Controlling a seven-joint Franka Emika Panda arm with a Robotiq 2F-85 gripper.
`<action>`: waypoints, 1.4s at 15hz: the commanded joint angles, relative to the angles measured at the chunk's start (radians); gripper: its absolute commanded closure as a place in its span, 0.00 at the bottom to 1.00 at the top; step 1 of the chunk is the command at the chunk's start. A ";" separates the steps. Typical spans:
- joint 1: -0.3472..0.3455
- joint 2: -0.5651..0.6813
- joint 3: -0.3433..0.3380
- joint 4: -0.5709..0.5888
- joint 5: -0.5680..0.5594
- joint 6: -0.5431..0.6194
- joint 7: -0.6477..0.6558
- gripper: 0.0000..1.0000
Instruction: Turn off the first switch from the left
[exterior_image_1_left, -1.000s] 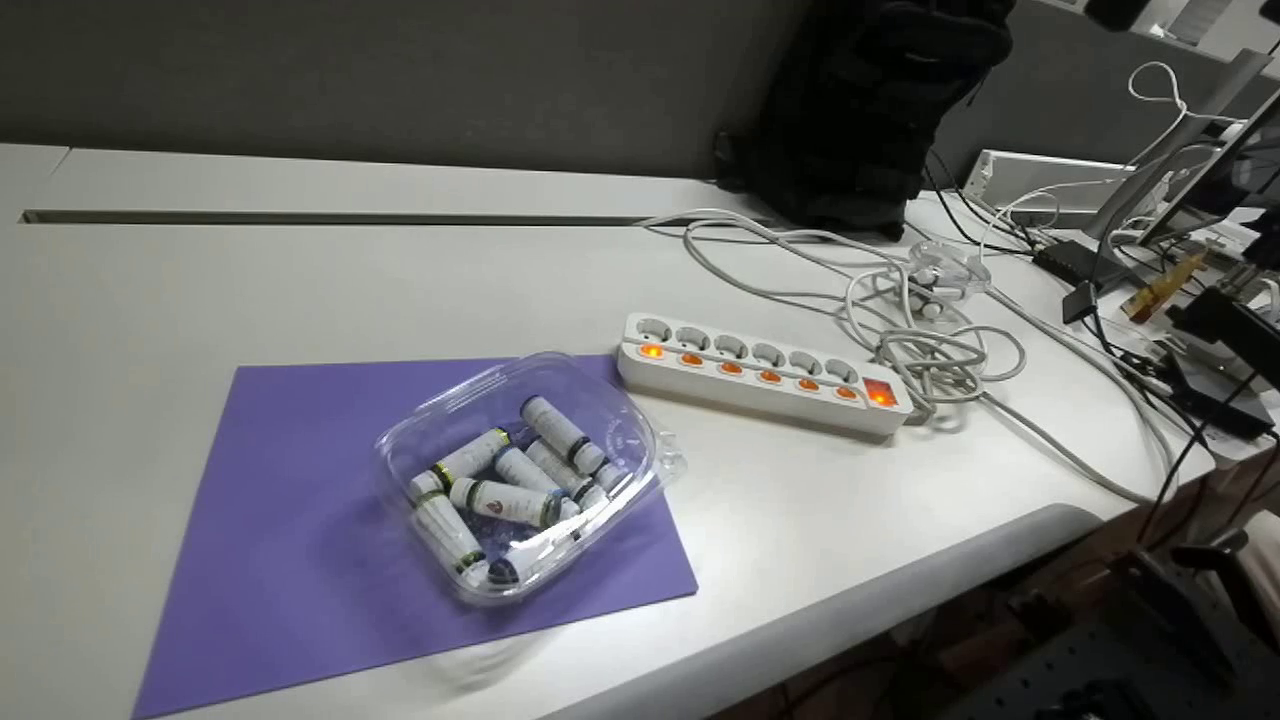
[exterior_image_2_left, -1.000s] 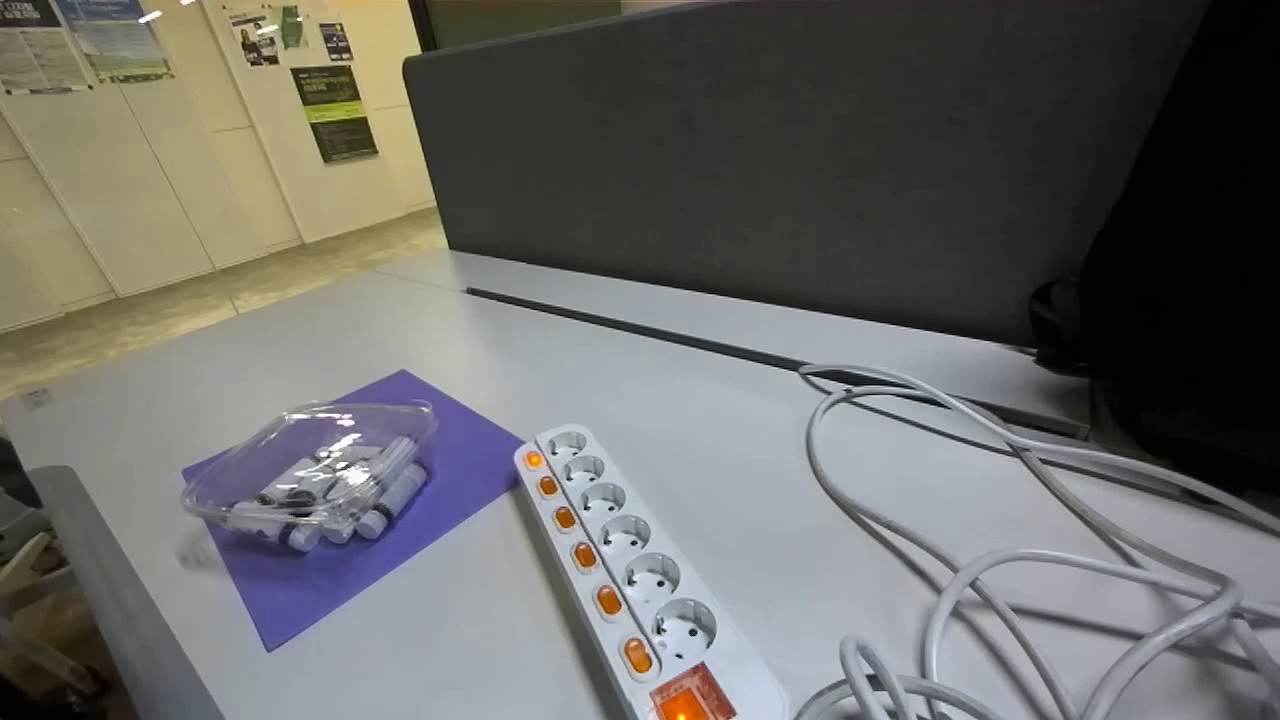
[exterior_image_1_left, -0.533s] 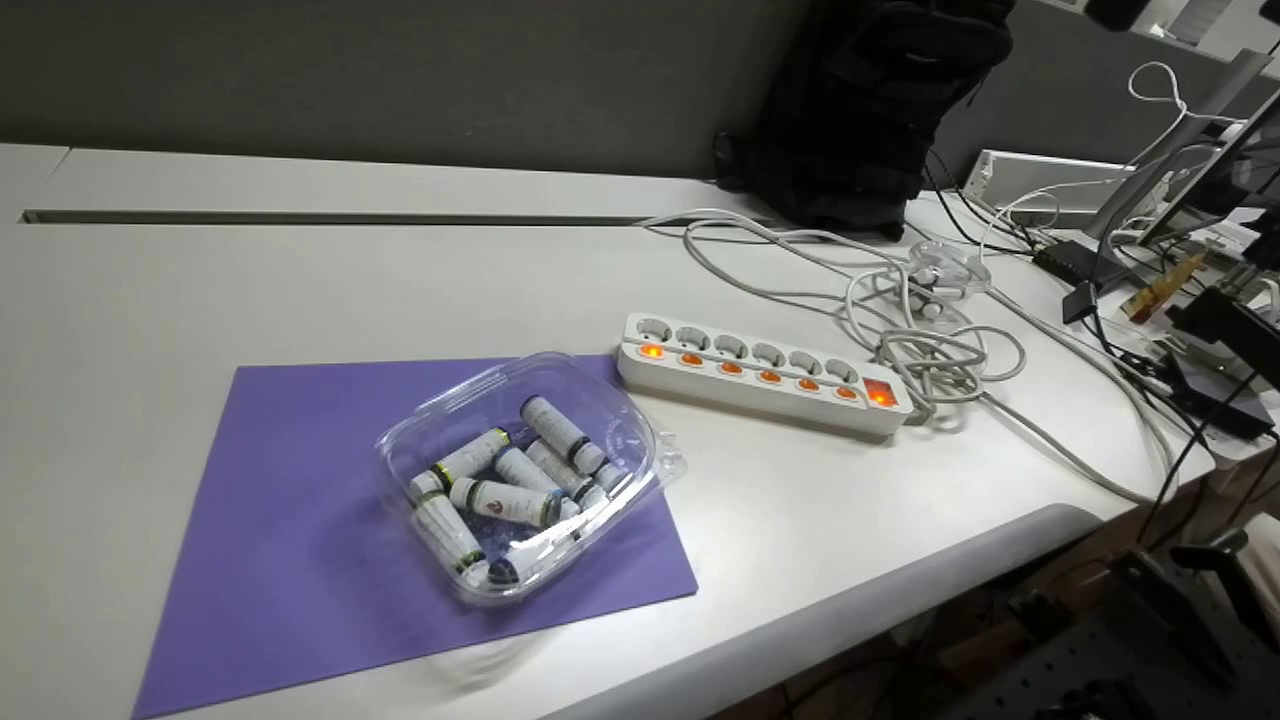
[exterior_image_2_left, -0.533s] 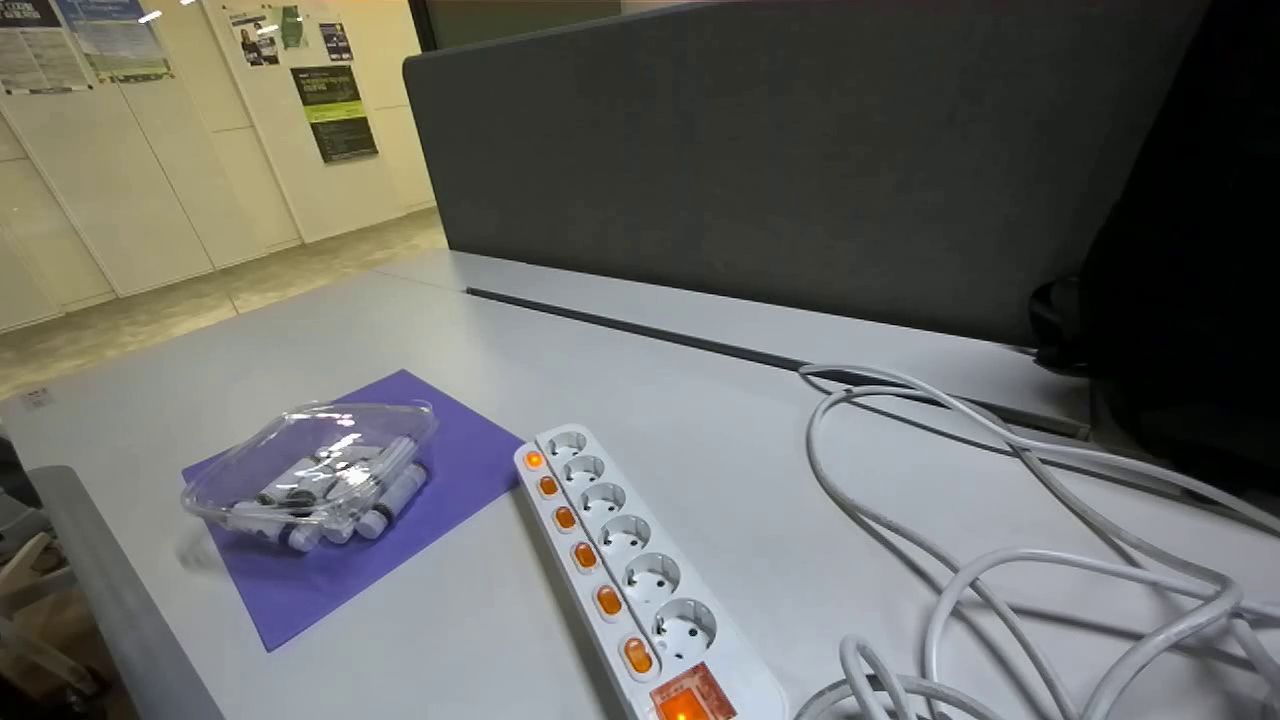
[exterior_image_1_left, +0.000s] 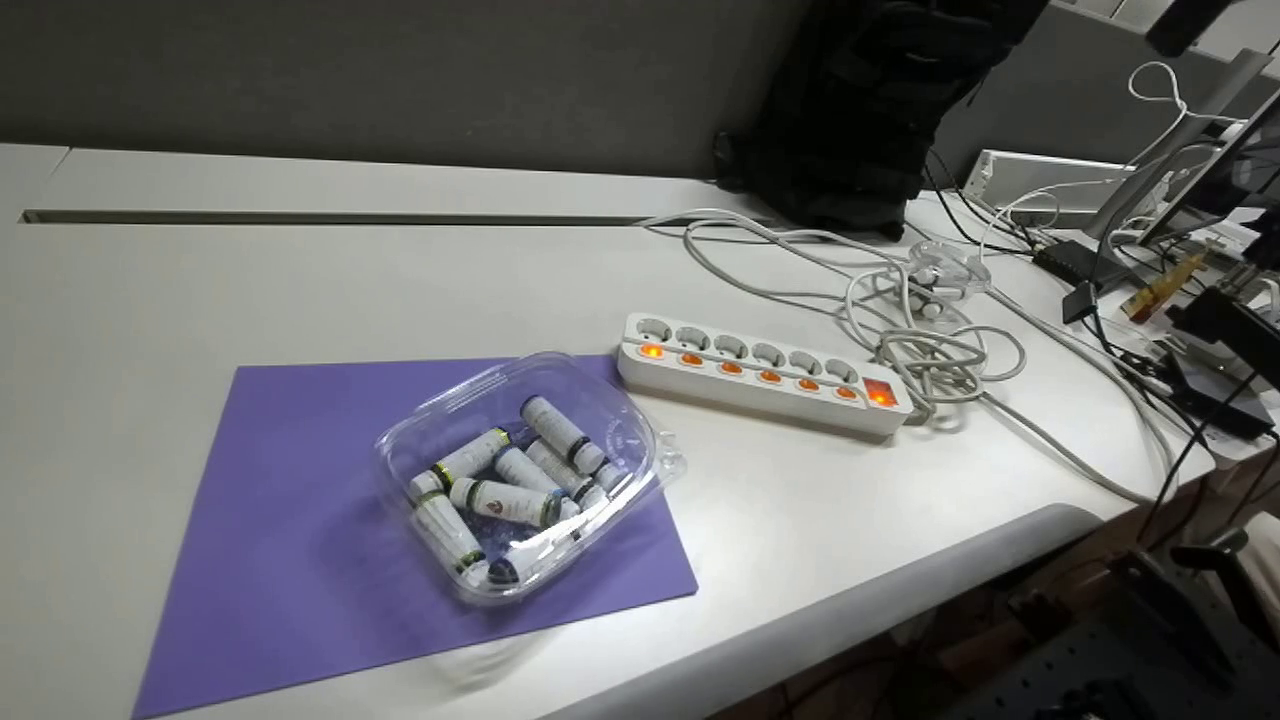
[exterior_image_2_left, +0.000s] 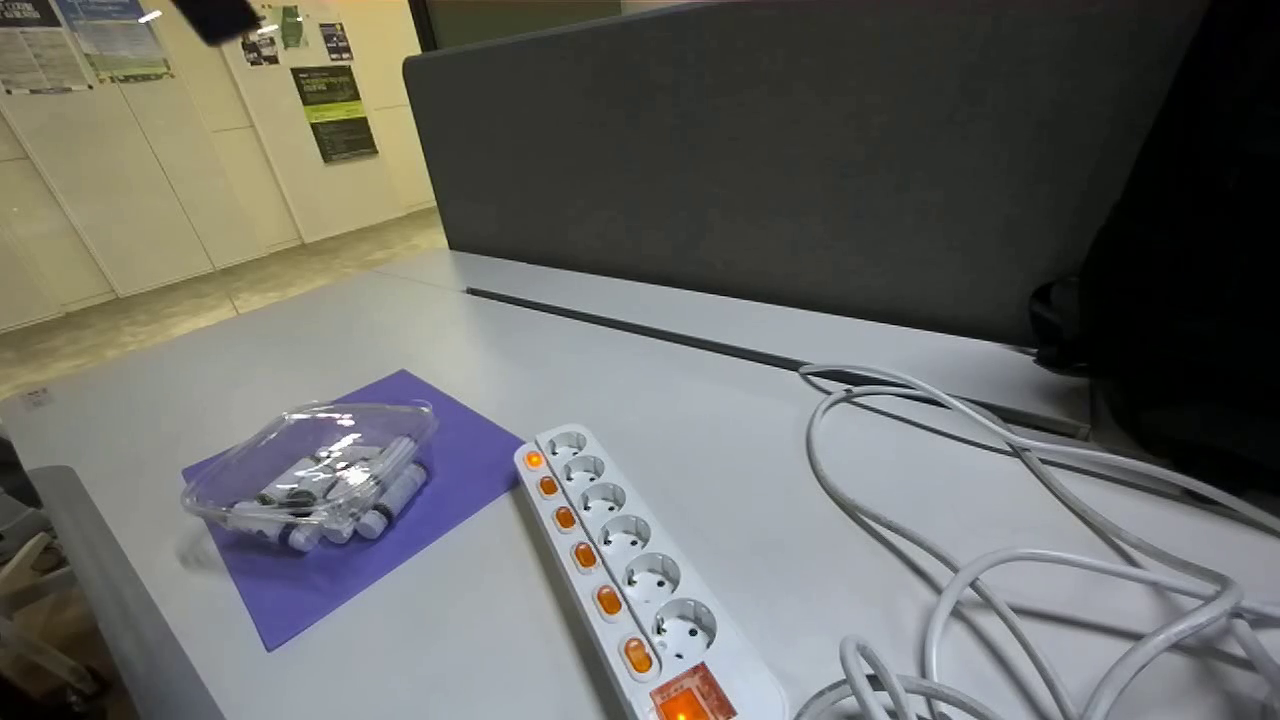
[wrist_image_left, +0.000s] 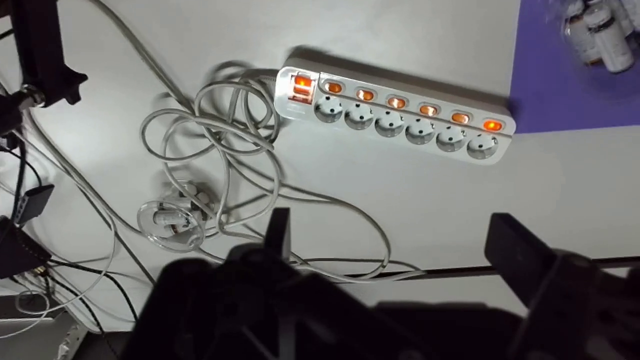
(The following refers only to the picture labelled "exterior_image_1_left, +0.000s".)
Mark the white multi-socket power strip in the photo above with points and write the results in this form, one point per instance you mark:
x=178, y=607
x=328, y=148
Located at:
x=746, y=387

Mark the clear plastic clamshell container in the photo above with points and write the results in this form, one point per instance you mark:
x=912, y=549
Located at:
x=626, y=442

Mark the white cylindrical tube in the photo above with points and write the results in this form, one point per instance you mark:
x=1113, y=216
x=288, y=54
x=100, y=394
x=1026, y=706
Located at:
x=465, y=460
x=444, y=540
x=560, y=428
x=505, y=502
x=542, y=549
x=526, y=469
x=584, y=476

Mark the purple paper mat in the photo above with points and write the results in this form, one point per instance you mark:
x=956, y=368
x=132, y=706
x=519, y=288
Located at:
x=292, y=532

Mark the black power adapter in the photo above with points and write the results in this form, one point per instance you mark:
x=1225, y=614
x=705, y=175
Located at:
x=1067, y=261

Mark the white flat box device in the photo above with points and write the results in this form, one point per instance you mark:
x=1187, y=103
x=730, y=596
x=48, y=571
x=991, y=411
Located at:
x=1043, y=181

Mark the small gray partition panel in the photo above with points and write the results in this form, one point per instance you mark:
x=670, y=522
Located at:
x=1052, y=92

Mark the gray metal stand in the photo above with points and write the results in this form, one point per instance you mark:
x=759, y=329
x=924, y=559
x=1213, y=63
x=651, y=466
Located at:
x=1134, y=202

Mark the yellow tool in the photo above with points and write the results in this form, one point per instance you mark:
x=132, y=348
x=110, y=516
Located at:
x=1164, y=280

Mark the black flat device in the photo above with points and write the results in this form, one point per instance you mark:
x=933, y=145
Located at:
x=1207, y=394

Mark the black box device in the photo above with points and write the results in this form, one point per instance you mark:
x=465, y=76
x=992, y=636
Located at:
x=1234, y=333

